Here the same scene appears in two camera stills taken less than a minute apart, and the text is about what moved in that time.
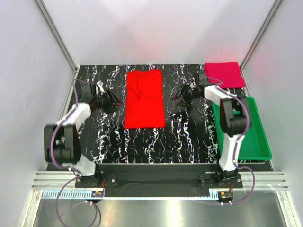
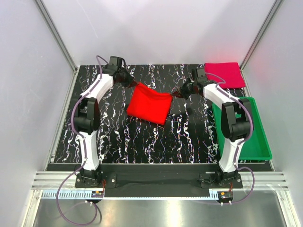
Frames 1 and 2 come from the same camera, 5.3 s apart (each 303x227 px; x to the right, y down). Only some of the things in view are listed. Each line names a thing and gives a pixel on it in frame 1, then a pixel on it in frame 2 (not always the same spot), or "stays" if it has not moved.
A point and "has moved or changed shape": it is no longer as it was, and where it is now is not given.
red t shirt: (144, 100) has moved or changed shape
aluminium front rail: (264, 180) stays
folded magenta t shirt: (225, 74) stays
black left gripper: (110, 104) → (130, 78)
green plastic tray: (255, 145) stays
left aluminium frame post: (56, 33) stays
